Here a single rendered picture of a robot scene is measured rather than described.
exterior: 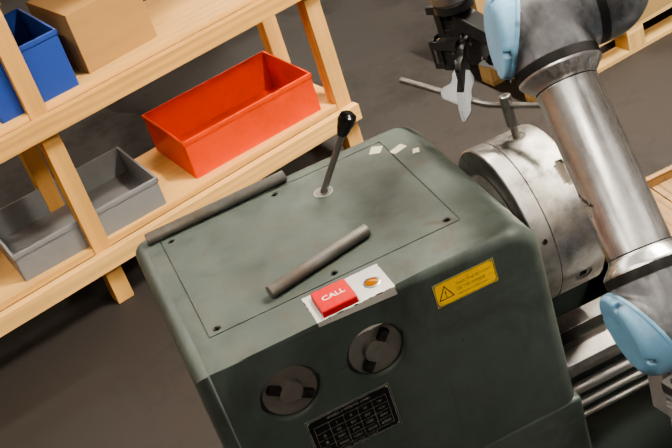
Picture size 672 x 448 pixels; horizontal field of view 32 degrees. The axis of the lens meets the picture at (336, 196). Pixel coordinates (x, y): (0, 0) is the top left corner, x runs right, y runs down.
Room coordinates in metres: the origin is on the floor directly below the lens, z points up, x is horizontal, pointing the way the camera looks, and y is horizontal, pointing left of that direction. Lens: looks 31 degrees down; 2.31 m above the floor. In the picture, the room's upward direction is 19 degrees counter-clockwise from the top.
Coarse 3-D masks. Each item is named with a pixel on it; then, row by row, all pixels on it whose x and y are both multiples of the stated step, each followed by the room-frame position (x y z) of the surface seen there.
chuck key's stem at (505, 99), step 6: (504, 96) 1.81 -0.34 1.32; (510, 96) 1.81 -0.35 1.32; (504, 102) 1.81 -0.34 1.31; (510, 102) 1.80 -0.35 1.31; (504, 108) 1.81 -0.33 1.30; (510, 108) 1.80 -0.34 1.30; (504, 114) 1.81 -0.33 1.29; (510, 114) 1.80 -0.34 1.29; (510, 120) 1.80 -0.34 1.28; (516, 120) 1.80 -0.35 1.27; (510, 126) 1.80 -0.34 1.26; (516, 126) 1.80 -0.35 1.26; (516, 132) 1.80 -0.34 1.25; (516, 138) 1.80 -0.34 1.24
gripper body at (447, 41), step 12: (468, 0) 1.85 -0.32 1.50; (432, 12) 1.89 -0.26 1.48; (444, 12) 1.85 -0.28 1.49; (456, 12) 1.84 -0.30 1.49; (444, 24) 1.88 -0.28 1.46; (444, 36) 1.88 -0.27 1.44; (456, 36) 1.86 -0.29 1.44; (468, 36) 1.84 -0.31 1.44; (432, 48) 1.88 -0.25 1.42; (444, 48) 1.86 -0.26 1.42; (456, 48) 1.84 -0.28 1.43; (468, 48) 1.83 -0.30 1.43; (480, 48) 1.84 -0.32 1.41; (444, 60) 1.86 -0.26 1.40; (468, 60) 1.82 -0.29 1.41; (480, 60) 1.84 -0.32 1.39
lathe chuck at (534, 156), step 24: (504, 144) 1.79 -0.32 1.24; (528, 144) 1.77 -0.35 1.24; (552, 144) 1.75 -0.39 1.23; (528, 168) 1.72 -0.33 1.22; (552, 168) 1.71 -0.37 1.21; (552, 192) 1.67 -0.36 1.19; (576, 192) 1.67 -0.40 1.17; (552, 216) 1.65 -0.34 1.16; (576, 216) 1.65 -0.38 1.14; (576, 240) 1.64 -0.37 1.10; (576, 264) 1.64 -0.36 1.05; (600, 264) 1.66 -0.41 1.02
